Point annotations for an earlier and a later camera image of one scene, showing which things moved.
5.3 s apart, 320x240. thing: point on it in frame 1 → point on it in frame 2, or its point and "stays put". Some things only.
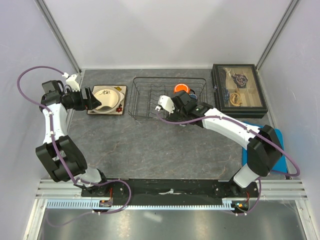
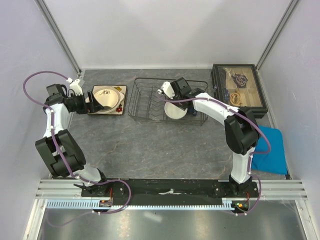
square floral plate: x=122 y=109 stays put
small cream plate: x=110 y=98 stays put
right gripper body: x=176 y=114 → x=177 y=96
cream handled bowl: x=110 y=98 stays put
